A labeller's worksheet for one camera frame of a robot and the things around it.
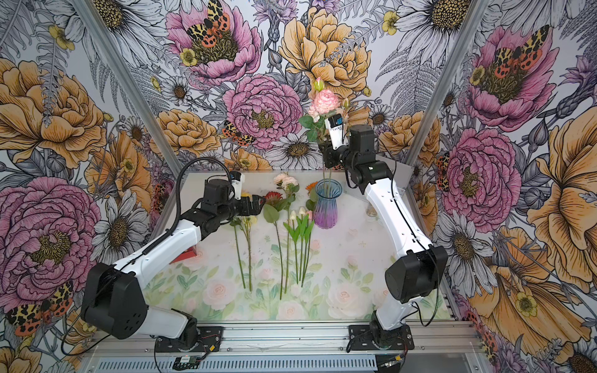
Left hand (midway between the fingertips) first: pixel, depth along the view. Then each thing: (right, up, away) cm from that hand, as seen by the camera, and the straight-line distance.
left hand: (254, 205), depth 86 cm
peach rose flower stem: (+11, +6, +25) cm, 28 cm away
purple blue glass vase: (+27, -4, +18) cm, 33 cm away
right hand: (+24, +19, -8) cm, 31 cm away
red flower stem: (+4, -4, +17) cm, 18 cm away
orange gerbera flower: (+21, -1, +23) cm, 31 cm away
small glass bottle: (+47, -3, +17) cm, 50 cm away
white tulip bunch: (+16, -11, +14) cm, 24 cm away
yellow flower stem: (-6, -8, +14) cm, 17 cm away
